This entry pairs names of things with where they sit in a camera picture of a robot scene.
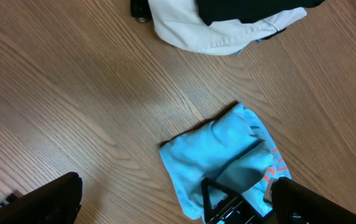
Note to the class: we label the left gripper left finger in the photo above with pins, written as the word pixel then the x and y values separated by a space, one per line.
pixel 59 201

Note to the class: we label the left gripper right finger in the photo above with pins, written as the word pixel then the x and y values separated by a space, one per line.
pixel 294 203

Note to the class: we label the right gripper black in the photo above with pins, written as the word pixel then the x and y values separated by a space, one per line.
pixel 226 206

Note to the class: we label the light blue printed t-shirt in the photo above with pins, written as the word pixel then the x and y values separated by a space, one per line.
pixel 236 151

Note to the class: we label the blue denim jeans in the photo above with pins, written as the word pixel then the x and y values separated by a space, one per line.
pixel 257 41

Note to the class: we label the cream white garment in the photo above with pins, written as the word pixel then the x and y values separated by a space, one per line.
pixel 178 24

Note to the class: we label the black garment on pile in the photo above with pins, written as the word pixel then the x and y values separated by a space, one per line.
pixel 247 11

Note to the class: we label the black garment under pile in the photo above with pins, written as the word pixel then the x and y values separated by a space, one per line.
pixel 140 10

